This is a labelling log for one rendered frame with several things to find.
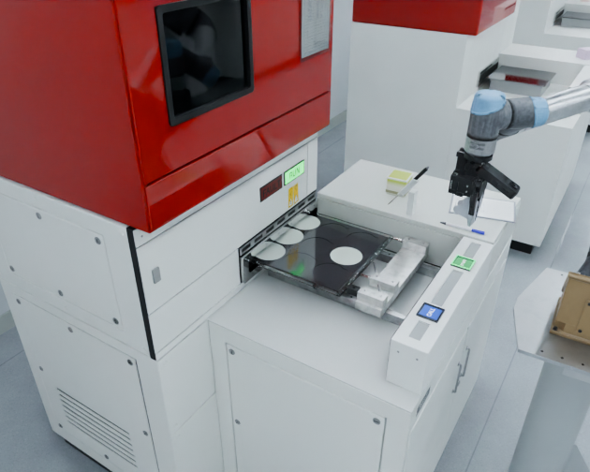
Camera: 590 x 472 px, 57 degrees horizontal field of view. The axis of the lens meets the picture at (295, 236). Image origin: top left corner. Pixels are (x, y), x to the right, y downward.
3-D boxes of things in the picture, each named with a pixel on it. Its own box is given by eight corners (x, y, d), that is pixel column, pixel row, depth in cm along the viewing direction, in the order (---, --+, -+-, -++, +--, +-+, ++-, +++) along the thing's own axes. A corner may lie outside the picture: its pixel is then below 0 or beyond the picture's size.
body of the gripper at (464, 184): (456, 184, 151) (464, 143, 145) (487, 192, 147) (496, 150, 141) (447, 195, 146) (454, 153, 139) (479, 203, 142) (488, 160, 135)
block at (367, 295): (356, 299, 156) (357, 290, 154) (361, 293, 158) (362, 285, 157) (382, 309, 152) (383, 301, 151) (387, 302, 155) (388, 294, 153)
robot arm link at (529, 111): (523, 105, 145) (485, 108, 143) (550, 91, 134) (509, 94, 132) (526, 134, 145) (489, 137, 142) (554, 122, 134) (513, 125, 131)
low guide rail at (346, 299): (268, 275, 176) (267, 267, 174) (271, 272, 177) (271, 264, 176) (415, 331, 153) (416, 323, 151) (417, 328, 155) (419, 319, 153)
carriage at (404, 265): (354, 309, 157) (355, 301, 155) (405, 250, 183) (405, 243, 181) (380, 318, 153) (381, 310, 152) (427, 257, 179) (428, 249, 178)
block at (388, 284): (369, 285, 162) (369, 276, 160) (374, 279, 164) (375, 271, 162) (393, 294, 158) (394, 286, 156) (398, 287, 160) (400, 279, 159)
